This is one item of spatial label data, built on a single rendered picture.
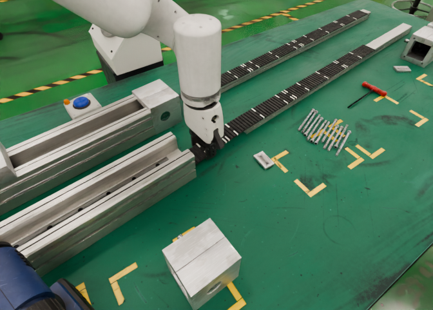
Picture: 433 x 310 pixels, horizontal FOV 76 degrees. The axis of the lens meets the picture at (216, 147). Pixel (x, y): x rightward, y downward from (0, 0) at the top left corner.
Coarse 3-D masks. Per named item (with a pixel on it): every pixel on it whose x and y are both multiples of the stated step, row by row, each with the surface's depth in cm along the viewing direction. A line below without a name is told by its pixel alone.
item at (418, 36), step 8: (416, 32) 99; (424, 32) 99; (432, 32) 99; (408, 40) 104; (416, 40) 98; (424, 40) 96; (432, 40) 95; (408, 48) 101; (416, 48) 101; (424, 48) 99; (432, 48) 96; (408, 56) 103; (416, 56) 103; (424, 56) 103; (432, 56) 99; (416, 64) 102; (424, 64) 100
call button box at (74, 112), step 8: (80, 96) 80; (88, 96) 80; (64, 104) 77; (72, 104) 77; (88, 104) 77; (96, 104) 77; (72, 112) 75; (80, 112) 75; (88, 112) 76; (72, 120) 80
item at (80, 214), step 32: (128, 160) 61; (160, 160) 64; (192, 160) 62; (64, 192) 55; (96, 192) 59; (128, 192) 55; (160, 192) 62; (0, 224) 51; (32, 224) 53; (64, 224) 51; (96, 224) 54; (32, 256) 48; (64, 256) 53
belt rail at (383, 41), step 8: (400, 24) 118; (408, 24) 118; (392, 32) 113; (400, 32) 113; (408, 32) 118; (376, 40) 108; (384, 40) 108; (392, 40) 111; (376, 48) 105; (368, 56) 104; (352, 64) 99; (344, 72) 98; (328, 80) 94; (304, 96) 88; (288, 104) 85; (280, 112) 84; (264, 120) 80; (248, 128) 77
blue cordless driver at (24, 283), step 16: (0, 256) 34; (16, 256) 35; (0, 272) 32; (16, 272) 33; (32, 272) 34; (0, 288) 31; (16, 288) 31; (32, 288) 32; (48, 288) 34; (64, 288) 45; (0, 304) 30; (16, 304) 30; (32, 304) 31; (48, 304) 31; (64, 304) 43; (80, 304) 45
